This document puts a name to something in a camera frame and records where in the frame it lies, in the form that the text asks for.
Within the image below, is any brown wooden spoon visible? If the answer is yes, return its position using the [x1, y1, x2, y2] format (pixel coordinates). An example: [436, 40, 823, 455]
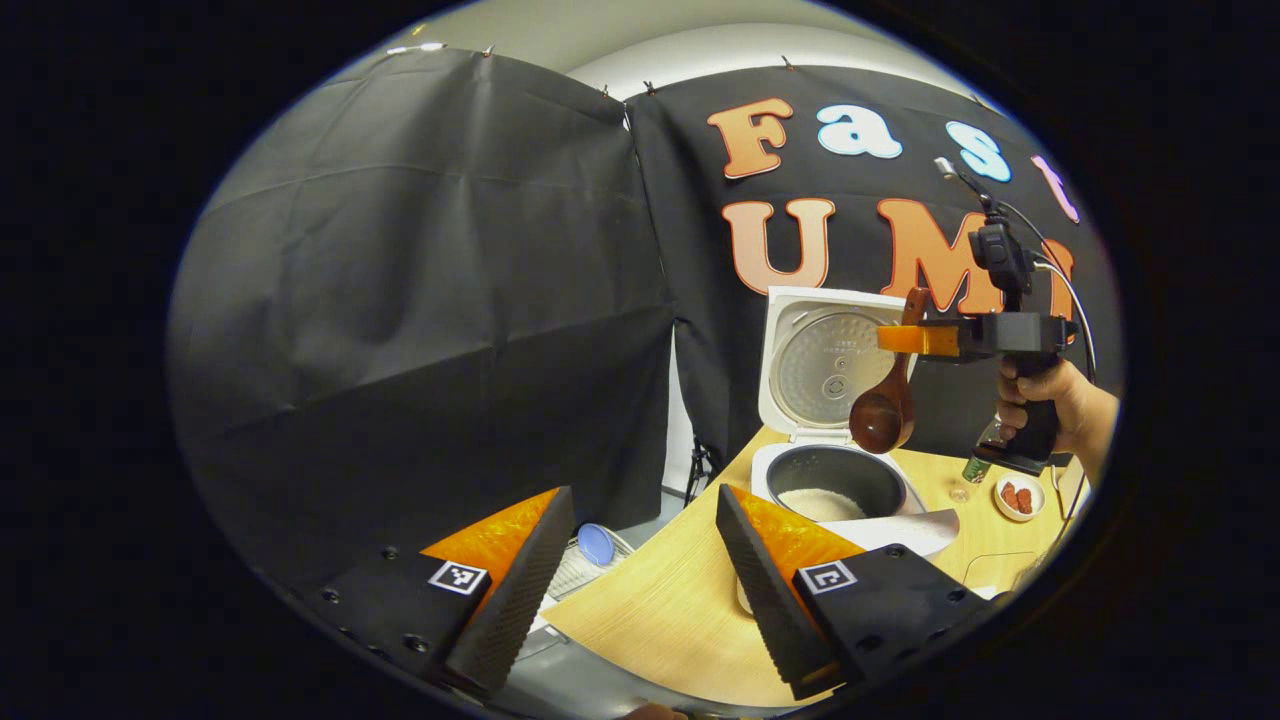
[849, 287, 932, 455]

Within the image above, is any clear plastic water bottle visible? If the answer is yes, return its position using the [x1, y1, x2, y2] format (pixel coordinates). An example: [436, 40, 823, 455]
[948, 420, 1009, 503]

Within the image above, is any white rice cooker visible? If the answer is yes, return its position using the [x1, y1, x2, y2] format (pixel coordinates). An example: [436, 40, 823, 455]
[737, 286, 962, 617]

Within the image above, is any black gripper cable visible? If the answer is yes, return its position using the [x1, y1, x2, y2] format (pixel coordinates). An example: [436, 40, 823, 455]
[934, 156, 1099, 387]

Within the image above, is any clear plastic rice container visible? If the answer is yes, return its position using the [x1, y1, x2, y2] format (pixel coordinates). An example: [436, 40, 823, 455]
[963, 551, 1043, 593]

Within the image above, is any black stand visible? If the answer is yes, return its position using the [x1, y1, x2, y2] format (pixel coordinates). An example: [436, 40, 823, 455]
[684, 438, 717, 507]

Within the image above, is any white round plate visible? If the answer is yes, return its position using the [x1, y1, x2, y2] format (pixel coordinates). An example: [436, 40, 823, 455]
[994, 473, 1047, 523]

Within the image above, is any white rice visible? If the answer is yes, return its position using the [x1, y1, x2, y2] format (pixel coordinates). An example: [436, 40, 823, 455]
[778, 487, 869, 522]

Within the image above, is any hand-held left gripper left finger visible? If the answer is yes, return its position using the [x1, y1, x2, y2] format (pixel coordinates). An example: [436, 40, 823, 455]
[316, 486, 577, 699]

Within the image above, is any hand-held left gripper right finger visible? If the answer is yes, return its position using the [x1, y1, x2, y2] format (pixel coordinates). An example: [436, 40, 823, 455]
[714, 484, 1002, 702]

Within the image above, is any white ribbed tray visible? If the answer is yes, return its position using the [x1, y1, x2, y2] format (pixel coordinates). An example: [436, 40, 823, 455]
[540, 527, 638, 603]

